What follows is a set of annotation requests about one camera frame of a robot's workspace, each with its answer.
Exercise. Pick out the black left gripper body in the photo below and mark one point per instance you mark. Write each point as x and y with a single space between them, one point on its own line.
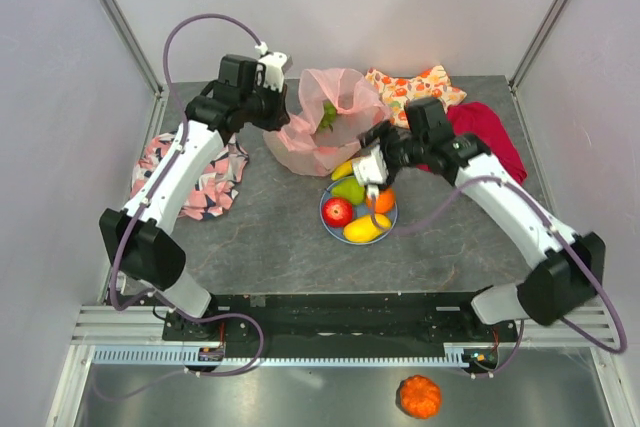
263 107

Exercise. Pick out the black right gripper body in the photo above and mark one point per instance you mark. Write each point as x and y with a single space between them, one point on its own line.
398 152

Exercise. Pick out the orange fake orange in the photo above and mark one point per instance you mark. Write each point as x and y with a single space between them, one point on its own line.
385 201

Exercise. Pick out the yellow fake banana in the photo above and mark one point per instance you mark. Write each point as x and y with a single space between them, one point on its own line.
343 170

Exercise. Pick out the green fake pear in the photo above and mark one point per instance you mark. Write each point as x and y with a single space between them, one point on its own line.
350 190

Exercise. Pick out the pink translucent plastic bag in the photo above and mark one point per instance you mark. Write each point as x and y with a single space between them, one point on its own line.
337 106

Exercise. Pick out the yellow fake mango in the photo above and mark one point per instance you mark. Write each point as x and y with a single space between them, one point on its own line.
364 230

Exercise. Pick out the red fake apple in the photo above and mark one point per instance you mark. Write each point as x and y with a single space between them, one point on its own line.
337 212

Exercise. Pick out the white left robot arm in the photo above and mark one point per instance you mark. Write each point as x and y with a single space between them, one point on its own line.
138 236

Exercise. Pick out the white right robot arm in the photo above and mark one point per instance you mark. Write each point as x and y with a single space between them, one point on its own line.
566 267

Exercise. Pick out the green fake grape bunch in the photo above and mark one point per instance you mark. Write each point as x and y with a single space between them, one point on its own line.
329 117

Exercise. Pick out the orange fake pumpkin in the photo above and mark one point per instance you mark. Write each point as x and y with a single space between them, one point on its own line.
419 397

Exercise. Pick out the yellow floral cloth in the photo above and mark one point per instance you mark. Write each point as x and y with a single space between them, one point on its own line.
396 92

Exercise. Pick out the red cloth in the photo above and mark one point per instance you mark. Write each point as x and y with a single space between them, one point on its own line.
480 119

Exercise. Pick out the blue plate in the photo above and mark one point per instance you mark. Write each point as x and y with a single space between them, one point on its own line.
359 211

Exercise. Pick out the pink navy patterned cloth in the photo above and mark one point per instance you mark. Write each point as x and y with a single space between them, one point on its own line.
215 189

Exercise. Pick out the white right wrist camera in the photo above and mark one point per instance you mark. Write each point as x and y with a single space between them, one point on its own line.
371 172

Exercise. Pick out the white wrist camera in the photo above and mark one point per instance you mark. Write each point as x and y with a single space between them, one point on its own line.
371 172
273 67

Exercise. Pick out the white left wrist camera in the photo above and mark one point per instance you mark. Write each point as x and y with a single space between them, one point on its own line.
273 67

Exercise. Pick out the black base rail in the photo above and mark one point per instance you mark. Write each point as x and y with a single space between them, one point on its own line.
338 324

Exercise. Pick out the left aluminium frame post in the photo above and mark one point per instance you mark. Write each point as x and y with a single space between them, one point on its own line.
132 46

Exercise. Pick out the aluminium frame post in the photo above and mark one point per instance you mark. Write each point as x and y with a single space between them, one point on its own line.
538 41
132 46

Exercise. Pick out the white slotted cable duct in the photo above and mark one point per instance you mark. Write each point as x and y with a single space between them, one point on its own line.
210 355

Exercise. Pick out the right aluminium frame post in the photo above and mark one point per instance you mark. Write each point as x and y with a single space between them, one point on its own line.
538 41

